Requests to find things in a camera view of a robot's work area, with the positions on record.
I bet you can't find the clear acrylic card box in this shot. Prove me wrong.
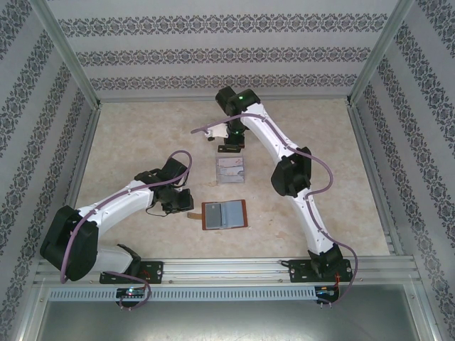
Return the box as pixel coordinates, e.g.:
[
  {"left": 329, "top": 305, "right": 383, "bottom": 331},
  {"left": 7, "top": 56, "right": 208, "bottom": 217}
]
[{"left": 215, "top": 154, "right": 247, "bottom": 186}]

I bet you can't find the brown leather card holder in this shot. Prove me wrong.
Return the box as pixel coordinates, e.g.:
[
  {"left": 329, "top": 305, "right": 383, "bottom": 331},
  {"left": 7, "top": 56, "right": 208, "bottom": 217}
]
[{"left": 187, "top": 199, "right": 247, "bottom": 232}]

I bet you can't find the grey sheet metal panel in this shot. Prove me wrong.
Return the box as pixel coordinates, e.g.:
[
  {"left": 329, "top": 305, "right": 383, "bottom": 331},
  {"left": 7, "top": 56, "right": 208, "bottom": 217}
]
[{"left": 35, "top": 283, "right": 433, "bottom": 341}]

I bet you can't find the aluminium back frame rail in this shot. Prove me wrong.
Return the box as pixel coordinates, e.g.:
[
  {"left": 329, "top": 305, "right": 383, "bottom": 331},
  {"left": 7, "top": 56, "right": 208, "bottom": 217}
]
[{"left": 95, "top": 94, "right": 352, "bottom": 104}]

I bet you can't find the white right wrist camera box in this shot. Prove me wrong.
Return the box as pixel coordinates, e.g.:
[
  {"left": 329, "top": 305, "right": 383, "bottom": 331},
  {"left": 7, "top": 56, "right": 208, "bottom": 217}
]
[{"left": 205, "top": 123, "right": 230, "bottom": 141}]

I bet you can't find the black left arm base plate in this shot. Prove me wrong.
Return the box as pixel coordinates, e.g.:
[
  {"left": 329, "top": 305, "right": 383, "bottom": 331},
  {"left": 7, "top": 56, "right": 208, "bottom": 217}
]
[{"left": 99, "top": 260, "right": 166, "bottom": 285}]

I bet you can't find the grey slotted cable duct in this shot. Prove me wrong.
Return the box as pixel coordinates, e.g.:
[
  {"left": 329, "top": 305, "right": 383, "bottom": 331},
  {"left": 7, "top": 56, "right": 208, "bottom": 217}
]
[{"left": 48, "top": 286, "right": 318, "bottom": 302}]

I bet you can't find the aluminium table side rail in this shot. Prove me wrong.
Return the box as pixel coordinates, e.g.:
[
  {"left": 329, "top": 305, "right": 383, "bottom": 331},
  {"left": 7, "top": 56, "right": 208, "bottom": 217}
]
[
  {"left": 48, "top": 104, "right": 104, "bottom": 259},
  {"left": 346, "top": 102, "right": 405, "bottom": 256}
]

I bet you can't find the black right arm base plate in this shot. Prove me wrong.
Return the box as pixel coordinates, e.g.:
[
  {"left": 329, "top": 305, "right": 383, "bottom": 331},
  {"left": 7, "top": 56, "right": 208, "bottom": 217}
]
[{"left": 288, "top": 258, "right": 355, "bottom": 284}]

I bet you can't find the aluminium frame post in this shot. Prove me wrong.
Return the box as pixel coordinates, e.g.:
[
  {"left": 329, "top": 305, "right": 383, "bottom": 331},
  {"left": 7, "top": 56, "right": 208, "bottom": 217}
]
[
  {"left": 30, "top": 0, "right": 104, "bottom": 107},
  {"left": 346, "top": 0, "right": 426, "bottom": 107}
]

